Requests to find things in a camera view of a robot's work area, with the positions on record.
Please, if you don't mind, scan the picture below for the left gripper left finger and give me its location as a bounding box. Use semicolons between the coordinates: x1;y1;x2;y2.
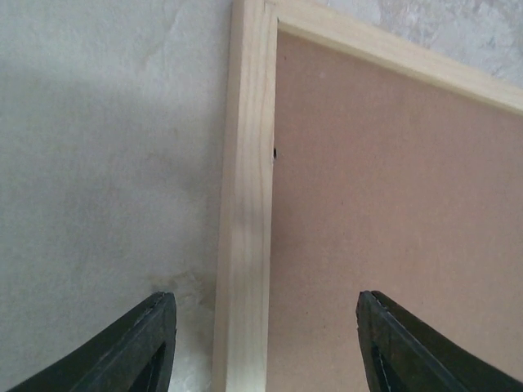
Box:
11;292;177;391

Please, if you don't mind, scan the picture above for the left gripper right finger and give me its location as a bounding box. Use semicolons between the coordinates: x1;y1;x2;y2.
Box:
356;291;522;391

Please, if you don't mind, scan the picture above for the wooden photo frame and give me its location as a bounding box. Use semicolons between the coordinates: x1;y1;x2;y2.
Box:
212;1;522;391

